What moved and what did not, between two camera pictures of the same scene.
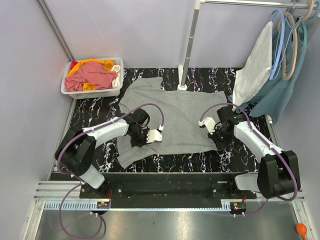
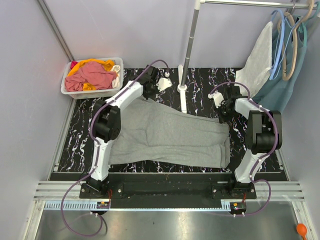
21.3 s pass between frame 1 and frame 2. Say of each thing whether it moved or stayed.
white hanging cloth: stayed
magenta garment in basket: stayed
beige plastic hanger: stayed
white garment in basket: stayed
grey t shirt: moved
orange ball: stayed
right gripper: moved
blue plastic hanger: stayed
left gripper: moved
